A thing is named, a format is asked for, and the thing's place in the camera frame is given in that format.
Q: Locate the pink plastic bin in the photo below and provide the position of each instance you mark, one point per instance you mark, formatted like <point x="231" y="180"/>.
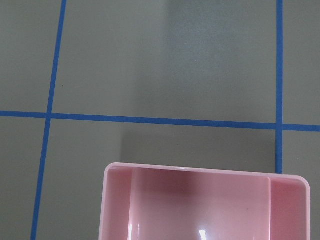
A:
<point x="153" y="202"/>

